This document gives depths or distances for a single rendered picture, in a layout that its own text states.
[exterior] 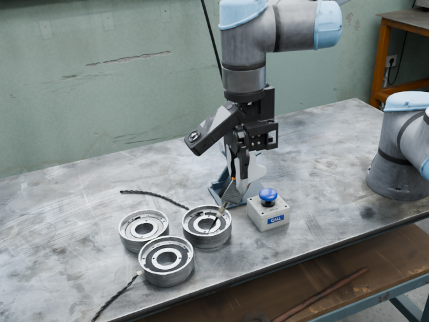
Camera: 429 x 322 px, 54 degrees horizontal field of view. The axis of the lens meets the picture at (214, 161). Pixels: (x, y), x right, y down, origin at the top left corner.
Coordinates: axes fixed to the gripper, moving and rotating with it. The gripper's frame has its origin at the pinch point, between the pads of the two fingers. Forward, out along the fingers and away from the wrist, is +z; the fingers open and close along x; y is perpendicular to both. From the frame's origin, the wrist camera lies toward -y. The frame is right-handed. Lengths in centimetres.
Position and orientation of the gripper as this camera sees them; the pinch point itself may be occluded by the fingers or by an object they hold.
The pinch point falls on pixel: (236, 185)
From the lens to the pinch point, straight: 83.5
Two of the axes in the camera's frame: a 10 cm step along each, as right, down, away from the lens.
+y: 9.4, -2.1, 2.6
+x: -3.3, -4.7, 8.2
